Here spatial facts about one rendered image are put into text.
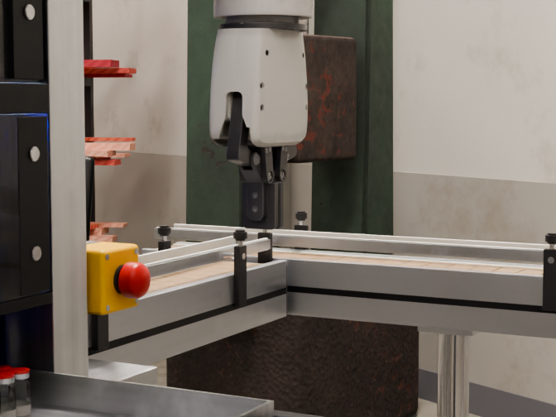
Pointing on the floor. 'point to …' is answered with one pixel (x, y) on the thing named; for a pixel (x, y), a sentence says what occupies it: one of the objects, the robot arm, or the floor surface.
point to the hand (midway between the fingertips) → (262, 205)
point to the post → (60, 208)
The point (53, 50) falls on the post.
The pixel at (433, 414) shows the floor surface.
